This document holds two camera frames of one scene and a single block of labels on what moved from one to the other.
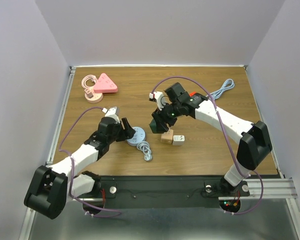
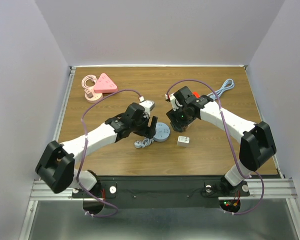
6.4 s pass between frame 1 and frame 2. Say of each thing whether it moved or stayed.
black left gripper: moved
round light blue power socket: moved
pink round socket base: stayed
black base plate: stayed
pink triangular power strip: stayed
